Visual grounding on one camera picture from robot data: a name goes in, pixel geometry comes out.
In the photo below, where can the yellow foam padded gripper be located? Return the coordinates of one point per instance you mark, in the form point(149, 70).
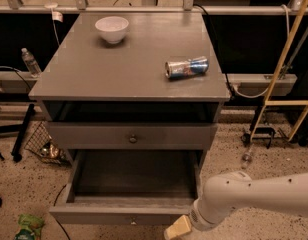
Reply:
point(196, 219)

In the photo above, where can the grey drawer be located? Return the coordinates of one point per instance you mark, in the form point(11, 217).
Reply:
point(132, 136)
point(136, 187)

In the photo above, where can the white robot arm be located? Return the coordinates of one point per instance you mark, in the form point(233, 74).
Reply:
point(225, 193)

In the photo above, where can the grey top drawer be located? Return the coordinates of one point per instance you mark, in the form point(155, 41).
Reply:
point(132, 136)

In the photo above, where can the grey wooden drawer cabinet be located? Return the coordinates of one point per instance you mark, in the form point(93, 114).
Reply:
point(90, 81)

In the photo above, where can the plastic bottle on floor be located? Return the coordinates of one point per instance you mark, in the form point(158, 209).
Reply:
point(247, 157)

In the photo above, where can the black clamp on floor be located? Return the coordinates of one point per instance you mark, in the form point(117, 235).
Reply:
point(261, 131)

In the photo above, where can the green snack bag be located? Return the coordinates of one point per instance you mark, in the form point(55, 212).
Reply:
point(30, 227)

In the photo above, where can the crushed blue silver can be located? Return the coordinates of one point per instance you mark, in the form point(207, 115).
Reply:
point(186, 68)

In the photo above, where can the black metal stand leg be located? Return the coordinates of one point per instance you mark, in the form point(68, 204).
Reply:
point(18, 143)

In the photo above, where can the white ceramic bowl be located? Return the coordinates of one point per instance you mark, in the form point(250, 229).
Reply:
point(112, 29)

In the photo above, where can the clear plastic water bottle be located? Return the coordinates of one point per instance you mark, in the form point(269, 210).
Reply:
point(31, 63)

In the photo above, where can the wire mesh basket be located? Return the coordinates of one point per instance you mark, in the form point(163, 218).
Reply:
point(41, 144)

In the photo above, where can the yellow wooden ladder frame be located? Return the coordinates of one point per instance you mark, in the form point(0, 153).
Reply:
point(284, 57)

